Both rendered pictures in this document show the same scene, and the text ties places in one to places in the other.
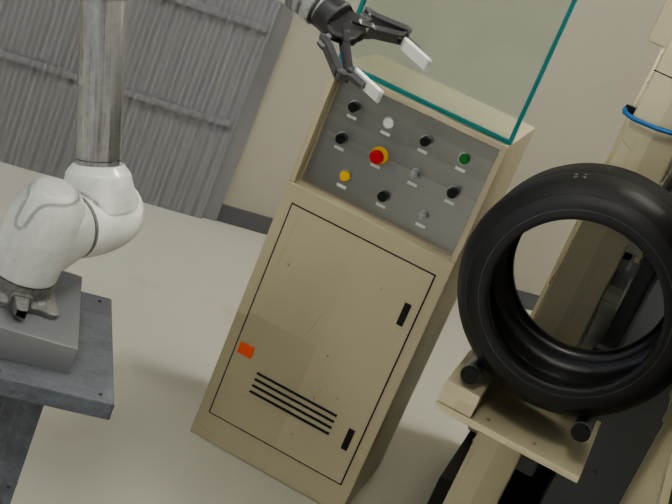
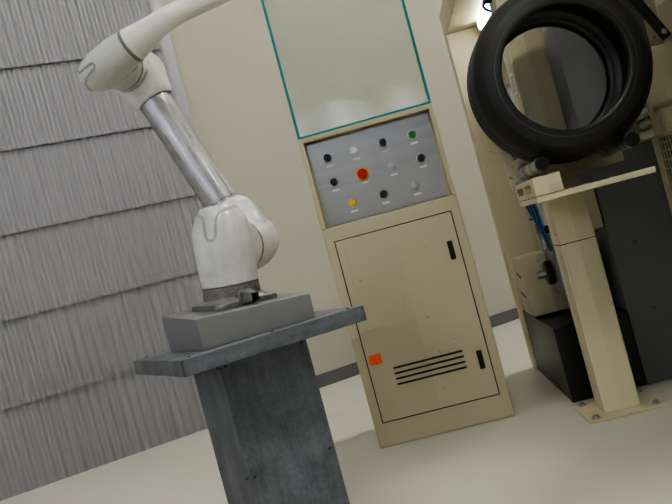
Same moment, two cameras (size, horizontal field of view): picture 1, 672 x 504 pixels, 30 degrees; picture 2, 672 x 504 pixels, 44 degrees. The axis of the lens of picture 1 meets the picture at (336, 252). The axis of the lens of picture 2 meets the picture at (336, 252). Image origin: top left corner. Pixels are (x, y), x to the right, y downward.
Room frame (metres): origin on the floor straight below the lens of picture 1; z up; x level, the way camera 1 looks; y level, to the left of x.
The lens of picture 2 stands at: (0.25, 0.65, 0.80)
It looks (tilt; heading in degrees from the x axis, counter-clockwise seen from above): 0 degrees down; 352
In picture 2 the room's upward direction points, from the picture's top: 15 degrees counter-clockwise
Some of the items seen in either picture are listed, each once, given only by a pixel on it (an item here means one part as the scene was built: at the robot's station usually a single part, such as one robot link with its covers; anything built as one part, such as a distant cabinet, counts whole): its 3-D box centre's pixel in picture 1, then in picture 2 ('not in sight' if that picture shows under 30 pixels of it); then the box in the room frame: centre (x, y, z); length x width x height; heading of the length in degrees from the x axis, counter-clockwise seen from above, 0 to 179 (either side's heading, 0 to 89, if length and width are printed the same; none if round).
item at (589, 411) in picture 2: not in sight; (617, 404); (3.06, -0.61, 0.01); 0.27 x 0.27 x 0.02; 77
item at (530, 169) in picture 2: (486, 353); (533, 168); (2.83, -0.43, 0.90); 0.35 x 0.05 x 0.05; 167
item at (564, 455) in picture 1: (521, 414); (582, 187); (2.81, -0.57, 0.80); 0.37 x 0.36 x 0.02; 77
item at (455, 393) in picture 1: (476, 374); (537, 187); (2.84, -0.43, 0.83); 0.36 x 0.09 x 0.06; 167
